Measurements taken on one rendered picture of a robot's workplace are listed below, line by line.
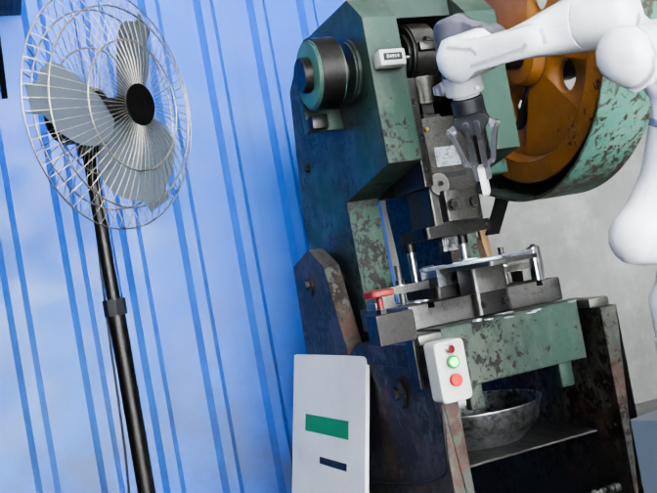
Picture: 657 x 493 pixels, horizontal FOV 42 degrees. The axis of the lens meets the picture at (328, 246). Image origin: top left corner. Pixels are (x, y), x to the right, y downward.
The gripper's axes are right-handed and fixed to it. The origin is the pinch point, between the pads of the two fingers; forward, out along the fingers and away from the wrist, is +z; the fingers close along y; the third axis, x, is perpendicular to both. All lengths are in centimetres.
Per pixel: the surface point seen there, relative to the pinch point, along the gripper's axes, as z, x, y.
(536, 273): 31.6, 14.4, 5.4
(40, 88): -48, -35, -84
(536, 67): -14, 51, 11
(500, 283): 27.9, 2.6, -2.0
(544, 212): 71, 173, -10
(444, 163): -0.8, 17.8, -12.6
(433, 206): 8.1, 10.8, -16.2
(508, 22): -27, 66, 4
